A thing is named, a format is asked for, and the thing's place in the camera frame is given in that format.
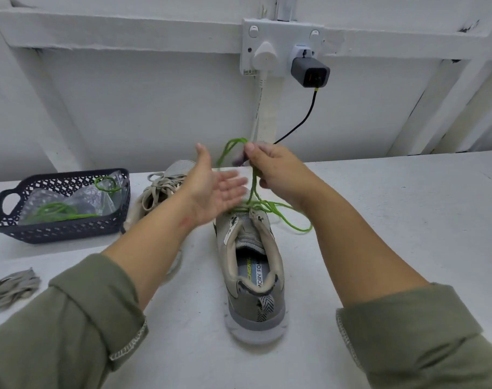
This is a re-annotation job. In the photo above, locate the person's left hand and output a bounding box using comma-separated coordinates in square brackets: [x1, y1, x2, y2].
[179, 143, 249, 232]

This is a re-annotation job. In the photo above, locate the person's right hand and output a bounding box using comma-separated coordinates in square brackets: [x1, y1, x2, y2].
[244, 142, 322, 211]

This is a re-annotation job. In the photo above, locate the green shoelace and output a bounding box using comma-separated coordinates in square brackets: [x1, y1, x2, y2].
[216, 137, 314, 234]
[25, 175, 124, 224]

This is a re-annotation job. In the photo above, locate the beige shoelace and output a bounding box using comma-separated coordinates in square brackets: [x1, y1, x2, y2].
[142, 172, 187, 212]
[0, 268, 41, 311]

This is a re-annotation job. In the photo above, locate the gray sneaker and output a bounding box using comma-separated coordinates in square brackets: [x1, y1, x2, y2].
[123, 159, 197, 276]
[214, 208, 288, 346]

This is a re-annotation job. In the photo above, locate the clear plastic bag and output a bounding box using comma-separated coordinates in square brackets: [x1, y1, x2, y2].
[17, 170, 130, 224]

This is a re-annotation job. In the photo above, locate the person's right forearm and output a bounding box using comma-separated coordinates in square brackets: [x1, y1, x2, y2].
[298, 184, 492, 389]

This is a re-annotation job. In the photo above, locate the gray charger adapter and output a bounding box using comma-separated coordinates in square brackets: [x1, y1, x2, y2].
[290, 56, 331, 88]

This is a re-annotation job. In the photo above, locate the white plug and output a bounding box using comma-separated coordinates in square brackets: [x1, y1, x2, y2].
[252, 40, 281, 73]

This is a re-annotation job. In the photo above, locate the dark plastic lattice basket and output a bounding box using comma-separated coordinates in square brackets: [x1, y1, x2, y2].
[0, 167, 132, 244]

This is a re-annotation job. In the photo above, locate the black cable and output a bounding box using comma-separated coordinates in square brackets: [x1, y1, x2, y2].
[272, 87, 320, 146]

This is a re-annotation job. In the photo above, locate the white cable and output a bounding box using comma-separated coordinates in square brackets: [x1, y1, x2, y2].
[246, 72, 268, 144]

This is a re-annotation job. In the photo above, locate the white wall socket plate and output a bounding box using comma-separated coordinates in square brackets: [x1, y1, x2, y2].
[240, 18, 324, 76]

